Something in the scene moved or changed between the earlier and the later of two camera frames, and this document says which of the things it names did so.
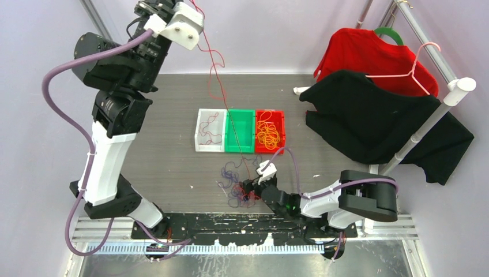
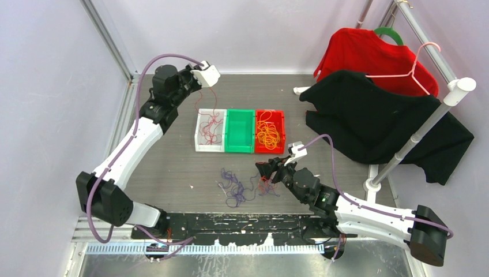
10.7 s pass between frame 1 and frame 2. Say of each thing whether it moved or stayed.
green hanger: stayed
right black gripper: moved
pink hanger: stayed
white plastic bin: stayed
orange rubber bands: stayed
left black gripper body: moved
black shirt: stayed
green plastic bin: stayed
